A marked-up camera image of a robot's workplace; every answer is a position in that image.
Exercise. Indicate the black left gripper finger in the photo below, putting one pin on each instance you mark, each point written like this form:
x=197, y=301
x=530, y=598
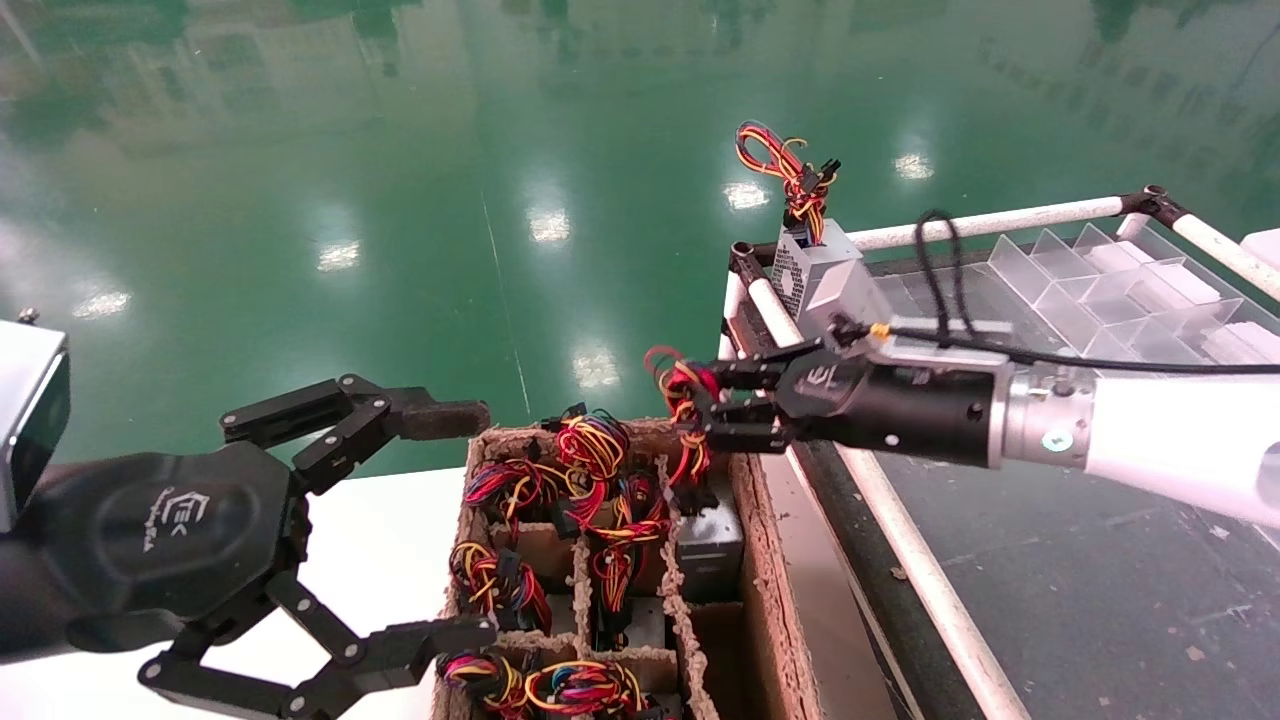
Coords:
x=440, y=418

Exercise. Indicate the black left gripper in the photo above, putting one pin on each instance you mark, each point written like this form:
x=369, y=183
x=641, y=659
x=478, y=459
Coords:
x=160, y=540

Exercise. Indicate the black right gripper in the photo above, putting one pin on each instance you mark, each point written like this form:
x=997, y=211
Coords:
x=900, y=410

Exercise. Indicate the cardboard divider box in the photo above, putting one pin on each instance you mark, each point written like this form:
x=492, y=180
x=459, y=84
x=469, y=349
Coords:
x=765, y=600

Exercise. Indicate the clear plastic divider tray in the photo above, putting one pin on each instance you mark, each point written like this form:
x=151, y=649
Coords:
x=1120, y=290

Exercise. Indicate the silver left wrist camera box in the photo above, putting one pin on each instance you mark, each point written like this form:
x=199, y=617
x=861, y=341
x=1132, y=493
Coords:
x=30, y=420

